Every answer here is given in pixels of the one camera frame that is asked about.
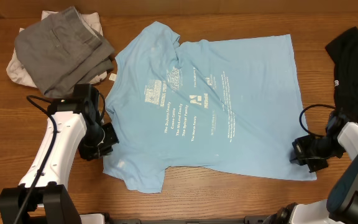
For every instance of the black t-shirt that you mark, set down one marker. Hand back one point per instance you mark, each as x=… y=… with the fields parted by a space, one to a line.
x=343 y=51

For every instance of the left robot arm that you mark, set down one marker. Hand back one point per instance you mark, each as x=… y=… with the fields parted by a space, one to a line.
x=74 y=125

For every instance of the light blue printed t-shirt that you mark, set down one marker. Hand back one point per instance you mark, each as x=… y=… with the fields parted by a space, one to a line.
x=229 y=105

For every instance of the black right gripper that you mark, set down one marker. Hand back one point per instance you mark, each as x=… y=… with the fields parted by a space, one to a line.
x=299 y=154

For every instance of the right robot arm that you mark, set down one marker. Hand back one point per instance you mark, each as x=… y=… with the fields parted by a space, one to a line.
x=341 y=206

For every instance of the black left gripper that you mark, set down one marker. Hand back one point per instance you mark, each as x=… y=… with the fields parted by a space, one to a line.
x=88 y=154

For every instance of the grey folded trousers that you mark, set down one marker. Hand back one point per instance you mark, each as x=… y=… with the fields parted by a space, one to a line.
x=63 y=50

